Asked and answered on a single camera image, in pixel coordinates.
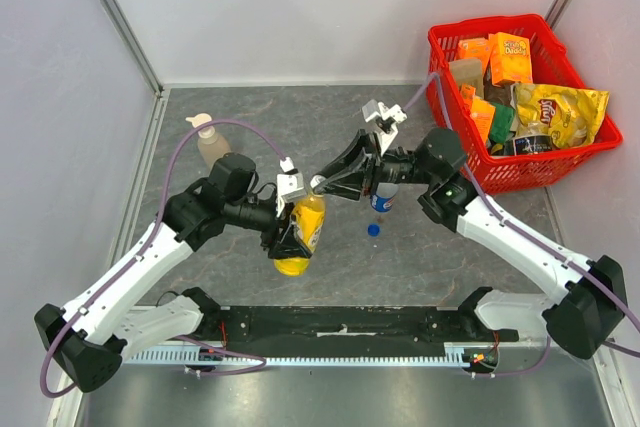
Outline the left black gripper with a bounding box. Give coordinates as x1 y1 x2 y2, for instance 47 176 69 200
225 195 312 260

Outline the yellow juice bottle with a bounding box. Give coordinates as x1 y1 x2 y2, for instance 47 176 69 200
274 186 326 277

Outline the clear blue label bottle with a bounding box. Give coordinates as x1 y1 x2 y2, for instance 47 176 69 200
370 182 399 213

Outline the blue bottle cap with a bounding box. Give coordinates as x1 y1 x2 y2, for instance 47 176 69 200
367 224 381 237

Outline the white juice bottle cap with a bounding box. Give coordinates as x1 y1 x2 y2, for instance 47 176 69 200
310 175 326 194

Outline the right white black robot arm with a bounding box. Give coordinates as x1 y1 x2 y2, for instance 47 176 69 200
311 128 639 359

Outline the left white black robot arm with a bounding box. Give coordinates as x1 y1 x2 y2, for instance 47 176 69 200
34 153 312 398

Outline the beige pump soap bottle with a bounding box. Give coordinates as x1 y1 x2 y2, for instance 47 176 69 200
185 113 231 170

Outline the orange packet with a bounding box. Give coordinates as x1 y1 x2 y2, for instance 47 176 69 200
460 84 495 143

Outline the brown cardboard box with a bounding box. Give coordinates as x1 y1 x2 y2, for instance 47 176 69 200
449 58 484 98

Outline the green package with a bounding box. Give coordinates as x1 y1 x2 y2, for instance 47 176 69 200
489 102 515 144

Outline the small orange box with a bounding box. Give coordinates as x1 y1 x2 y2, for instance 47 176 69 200
456 37 491 62

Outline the dark can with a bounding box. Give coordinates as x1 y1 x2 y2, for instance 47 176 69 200
507 134 555 156

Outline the orange scrub daddy box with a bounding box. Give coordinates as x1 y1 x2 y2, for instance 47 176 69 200
489 32 533 86

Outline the yellow chips bag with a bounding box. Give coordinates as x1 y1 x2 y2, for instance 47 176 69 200
512 83 610 149

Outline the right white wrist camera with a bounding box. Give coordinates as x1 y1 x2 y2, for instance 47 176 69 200
361 99 407 155

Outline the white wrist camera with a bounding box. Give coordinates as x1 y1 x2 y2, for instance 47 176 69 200
361 99 407 155
276 157 307 217

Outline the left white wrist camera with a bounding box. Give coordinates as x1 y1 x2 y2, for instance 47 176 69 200
276 157 307 217

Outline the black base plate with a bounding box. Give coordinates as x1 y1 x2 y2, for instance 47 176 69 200
192 306 519 359

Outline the white cable duct rail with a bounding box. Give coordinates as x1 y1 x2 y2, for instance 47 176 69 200
126 342 472 368

